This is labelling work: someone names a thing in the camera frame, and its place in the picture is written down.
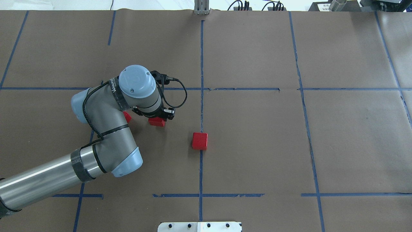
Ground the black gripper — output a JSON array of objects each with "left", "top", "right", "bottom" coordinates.
[{"left": 131, "top": 70, "right": 176, "bottom": 121}]

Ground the red block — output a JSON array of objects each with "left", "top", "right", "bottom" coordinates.
[
  {"left": 148, "top": 117, "right": 166, "bottom": 127},
  {"left": 192, "top": 132, "right": 208, "bottom": 151},
  {"left": 123, "top": 111, "right": 132, "bottom": 123}
]

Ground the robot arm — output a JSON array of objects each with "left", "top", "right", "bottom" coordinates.
[{"left": 0, "top": 65, "right": 178, "bottom": 218}]

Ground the metal cup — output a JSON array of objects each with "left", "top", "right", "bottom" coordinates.
[{"left": 329, "top": 0, "right": 347, "bottom": 12}]

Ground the arm gripper cable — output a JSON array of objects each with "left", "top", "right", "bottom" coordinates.
[{"left": 158, "top": 77, "right": 188, "bottom": 109}]

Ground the aluminium frame post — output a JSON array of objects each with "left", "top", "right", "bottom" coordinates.
[{"left": 194, "top": 0, "right": 210, "bottom": 15}]

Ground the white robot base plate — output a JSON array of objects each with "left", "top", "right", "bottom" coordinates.
[{"left": 157, "top": 221, "right": 243, "bottom": 232}]

